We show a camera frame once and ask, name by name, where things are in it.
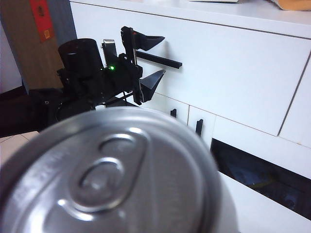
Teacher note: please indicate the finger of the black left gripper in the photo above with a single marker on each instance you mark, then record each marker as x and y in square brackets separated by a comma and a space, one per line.
[150, 83]
[148, 41]

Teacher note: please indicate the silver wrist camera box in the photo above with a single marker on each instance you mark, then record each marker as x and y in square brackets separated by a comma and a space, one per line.
[109, 52]

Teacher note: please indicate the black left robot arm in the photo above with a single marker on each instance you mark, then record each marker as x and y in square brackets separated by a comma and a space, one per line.
[80, 55]

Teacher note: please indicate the red paper sticker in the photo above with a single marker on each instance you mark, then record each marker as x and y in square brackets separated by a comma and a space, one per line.
[41, 21]

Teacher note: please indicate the silver beer can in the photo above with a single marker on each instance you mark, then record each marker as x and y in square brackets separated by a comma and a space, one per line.
[121, 182]

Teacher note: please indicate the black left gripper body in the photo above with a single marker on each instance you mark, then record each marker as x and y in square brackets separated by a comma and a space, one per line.
[124, 75]

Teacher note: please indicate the dark grey side panel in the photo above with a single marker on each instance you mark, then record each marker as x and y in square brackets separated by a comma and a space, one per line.
[64, 19]

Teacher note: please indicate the white drawer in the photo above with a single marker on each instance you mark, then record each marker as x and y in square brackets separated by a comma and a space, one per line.
[230, 72]
[298, 109]

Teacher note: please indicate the white sideboard cabinet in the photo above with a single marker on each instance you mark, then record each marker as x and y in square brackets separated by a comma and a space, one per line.
[170, 9]

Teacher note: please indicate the brown wooden door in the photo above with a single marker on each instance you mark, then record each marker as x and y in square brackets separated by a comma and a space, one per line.
[19, 43]

